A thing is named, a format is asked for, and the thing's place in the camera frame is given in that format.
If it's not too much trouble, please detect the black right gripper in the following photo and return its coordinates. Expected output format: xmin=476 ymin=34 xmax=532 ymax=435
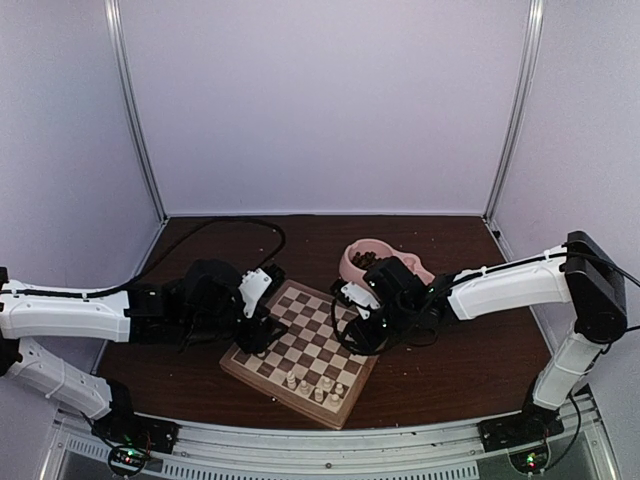
xmin=339 ymin=299 xmax=415 ymax=354

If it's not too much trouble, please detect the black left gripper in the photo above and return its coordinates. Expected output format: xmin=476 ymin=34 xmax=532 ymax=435
xmin=182 ymin=303 xmax=289 ymax=354

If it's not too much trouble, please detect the pink double bowl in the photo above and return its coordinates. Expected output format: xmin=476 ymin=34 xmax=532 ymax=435
xmin=338 ymin=238 xmax=435 ymax=288

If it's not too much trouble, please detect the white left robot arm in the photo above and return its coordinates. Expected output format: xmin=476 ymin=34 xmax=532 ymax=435
xmin=1 ymin=260 xmax=287 ymax=444

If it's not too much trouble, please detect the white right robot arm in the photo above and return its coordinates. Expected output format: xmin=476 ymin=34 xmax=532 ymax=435
xmin=339 ymin=231 xmax=628 ymax=442

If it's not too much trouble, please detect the wooden chess board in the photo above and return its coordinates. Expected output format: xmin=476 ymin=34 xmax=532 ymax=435
xmin=219 ymin=280 xmax=378 ymax=430

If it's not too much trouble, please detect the dark chess pieces pile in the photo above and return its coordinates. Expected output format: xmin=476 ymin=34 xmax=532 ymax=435
xmin=351 ymin=251 xmax=384 ymax=270

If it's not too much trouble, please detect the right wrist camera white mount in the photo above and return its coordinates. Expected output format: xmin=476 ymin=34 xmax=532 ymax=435
xmin=331 ymin=279 xmax=382 ymax=320

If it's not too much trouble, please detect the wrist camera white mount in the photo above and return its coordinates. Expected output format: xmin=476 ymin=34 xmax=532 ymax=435
xmin=239 ymin=264 xmax=285 ymax=319
xmin=331 ymin=279 xmax=382 ymax=320

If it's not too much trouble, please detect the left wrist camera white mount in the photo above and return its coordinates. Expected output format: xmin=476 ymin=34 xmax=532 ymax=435
xmin=239 ymin=264 xmax=285 ymax=319

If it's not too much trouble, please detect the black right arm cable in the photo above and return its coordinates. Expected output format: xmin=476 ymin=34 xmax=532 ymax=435
xmin=329 ymin=289 xmax=441 ymax=356

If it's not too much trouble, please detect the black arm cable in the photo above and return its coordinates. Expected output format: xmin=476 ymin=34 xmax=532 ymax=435
xmin=0 ymin=217 xmax=287 ymax=301
xmin=329 ymin=289 xmax=441 ymax=356

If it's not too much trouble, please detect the front aluminium rail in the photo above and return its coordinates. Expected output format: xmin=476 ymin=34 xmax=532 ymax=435
xmin=36 ymin=395 xmax=621 ymax=479

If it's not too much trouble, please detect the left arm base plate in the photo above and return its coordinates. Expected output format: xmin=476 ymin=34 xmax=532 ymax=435
xmin=91 ymin=416 xmax=180 ymax=454

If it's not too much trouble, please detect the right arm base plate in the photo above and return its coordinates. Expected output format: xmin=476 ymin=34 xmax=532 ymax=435
xmin=478 ymin=413 xmax=564 ymax=452

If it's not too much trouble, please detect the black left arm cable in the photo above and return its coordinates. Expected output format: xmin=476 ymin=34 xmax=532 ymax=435
xmin=0 ymin=217 xmax=287 ymax=301

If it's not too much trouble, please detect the right aluminium frame post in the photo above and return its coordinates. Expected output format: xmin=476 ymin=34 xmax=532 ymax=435
xmin=482 ymin=0 xmax=545 ymax=222

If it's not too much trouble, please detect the aluminium frame post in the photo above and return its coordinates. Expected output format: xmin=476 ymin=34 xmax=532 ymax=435
xmin=482 ymin=0 xmax=545 ymax=222
xmin=104 ymin=0 xmax=168 ymax=223

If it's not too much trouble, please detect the left aluminium frame post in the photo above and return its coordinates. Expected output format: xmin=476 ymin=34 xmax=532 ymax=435
xmin=104 ymin=0 xmax=168 ymax=223

